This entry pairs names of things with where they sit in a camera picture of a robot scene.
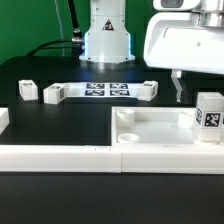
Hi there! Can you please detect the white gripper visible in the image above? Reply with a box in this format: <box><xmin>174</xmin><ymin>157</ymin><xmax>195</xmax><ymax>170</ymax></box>
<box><xmin>143</xmin><ymin>12</ymin><xmax>224</xmax><ymax>103</ymax></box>

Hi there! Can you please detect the white square table top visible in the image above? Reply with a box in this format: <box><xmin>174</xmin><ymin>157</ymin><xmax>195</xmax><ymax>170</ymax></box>
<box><xmin>111</xmin><ymin>107</ymin><xmax>224</xmax><ymax>146</ymax></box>

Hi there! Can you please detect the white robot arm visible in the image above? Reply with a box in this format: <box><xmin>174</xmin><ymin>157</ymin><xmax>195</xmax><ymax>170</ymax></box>
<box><xmin>80</xmin><ymin>0</ymin><xmax>224</xmax><ymax>91</ymax></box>

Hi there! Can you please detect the white fiducial marker base sheet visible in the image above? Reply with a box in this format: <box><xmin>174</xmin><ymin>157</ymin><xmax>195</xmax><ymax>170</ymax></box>
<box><xmin>68</xmin><ymin>82</ymin><xmax>139</xmax><ymax>98</ymax></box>

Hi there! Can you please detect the white front fence rail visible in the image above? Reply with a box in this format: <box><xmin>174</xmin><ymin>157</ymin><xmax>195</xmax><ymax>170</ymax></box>
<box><xmin>0</xmin><ymin>145</ymin><xmax>224</xmax><ymax>174</ymax></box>

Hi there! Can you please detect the white fence rail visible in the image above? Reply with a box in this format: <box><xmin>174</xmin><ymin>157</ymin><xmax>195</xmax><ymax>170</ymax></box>
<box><xmin>0</xmin><ymin>108</ymin><xmax>9</xmax><ymax>134</ymax></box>
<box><xmin>0</xmin><ymin>145</ymin><xmax>224</xmax><ymax>174</ymax></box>

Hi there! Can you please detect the black cable bundle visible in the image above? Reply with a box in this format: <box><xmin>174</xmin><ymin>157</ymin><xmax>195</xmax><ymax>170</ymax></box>
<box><xmin>26</xmin><ymin>0</ymin><xmax>85</xmax><ymax>58</ymax></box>

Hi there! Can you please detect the white left fence rail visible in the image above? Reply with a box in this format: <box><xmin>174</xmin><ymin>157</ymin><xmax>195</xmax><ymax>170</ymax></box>
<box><xmin>0</xmin><ymin>108</ymin><xmax>9</xmax><ymax>134</ymax></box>

